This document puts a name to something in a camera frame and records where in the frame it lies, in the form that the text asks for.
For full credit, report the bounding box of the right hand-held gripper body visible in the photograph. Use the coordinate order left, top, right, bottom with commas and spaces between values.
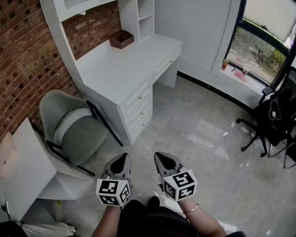
159, 165, 198, 202

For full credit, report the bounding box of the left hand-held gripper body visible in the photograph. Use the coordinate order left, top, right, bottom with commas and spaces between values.
96, 166, 133, 207

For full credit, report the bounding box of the small white desk drawer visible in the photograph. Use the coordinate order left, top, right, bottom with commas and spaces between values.
128, 112, 153, 140
125, 98, 152, 123
124, 82, 151, 108

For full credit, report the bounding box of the wide white desk drawer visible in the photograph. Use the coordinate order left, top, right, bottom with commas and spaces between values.
151, 49, 181, 80

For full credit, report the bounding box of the person's left forearm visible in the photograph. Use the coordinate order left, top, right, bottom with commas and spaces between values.
91, 204, 123, 237

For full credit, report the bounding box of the person's right forearm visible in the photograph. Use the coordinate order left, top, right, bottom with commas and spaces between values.
179, 197, 228, 237

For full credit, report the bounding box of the white desk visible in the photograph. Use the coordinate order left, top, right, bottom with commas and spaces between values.
71, 33, 184, 145

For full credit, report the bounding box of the green upholstered chair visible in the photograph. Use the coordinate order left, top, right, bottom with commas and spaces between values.
38, 89, 124, 177

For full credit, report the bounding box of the person's black clothing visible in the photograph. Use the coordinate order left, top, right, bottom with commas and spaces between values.
117, 198, 246, 237

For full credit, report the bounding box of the white seat cushion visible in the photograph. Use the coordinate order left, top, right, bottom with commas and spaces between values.
53, 107, 93, 145

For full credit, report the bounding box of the white plastic bag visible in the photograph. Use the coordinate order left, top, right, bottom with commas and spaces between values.
19, 220, 77, 237

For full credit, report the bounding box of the white low table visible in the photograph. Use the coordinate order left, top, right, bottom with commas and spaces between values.
0, 117, 95, 223

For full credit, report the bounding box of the pale cardboard box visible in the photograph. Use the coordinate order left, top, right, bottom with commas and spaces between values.
0, 131, 19, 180

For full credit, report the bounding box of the pink cloth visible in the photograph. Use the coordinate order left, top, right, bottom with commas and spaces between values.
234, 71, 249, 82

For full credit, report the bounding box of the black office chair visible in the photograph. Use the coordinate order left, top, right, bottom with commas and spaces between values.
236, 82, 296, 158

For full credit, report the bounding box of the black bag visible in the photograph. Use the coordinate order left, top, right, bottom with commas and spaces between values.
0, 220, 24, 237

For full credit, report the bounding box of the brown wooden organizer box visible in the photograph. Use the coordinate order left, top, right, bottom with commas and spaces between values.
109, 30, 135, 50

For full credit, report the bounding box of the black framed window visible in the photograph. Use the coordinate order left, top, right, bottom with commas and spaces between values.
222, 0, 296, 87

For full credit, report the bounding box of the white shelf hutch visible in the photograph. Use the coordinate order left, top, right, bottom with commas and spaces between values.
36, 0, 156, 62

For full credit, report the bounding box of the white roller blind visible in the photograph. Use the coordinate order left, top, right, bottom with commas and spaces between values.
242, 0, 296, 44

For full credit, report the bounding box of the thin gold bracelet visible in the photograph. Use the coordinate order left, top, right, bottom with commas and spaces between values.
183, 203, 199, 214

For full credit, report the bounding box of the white charger cable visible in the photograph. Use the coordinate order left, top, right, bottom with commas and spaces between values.
269, 99, 282, 120

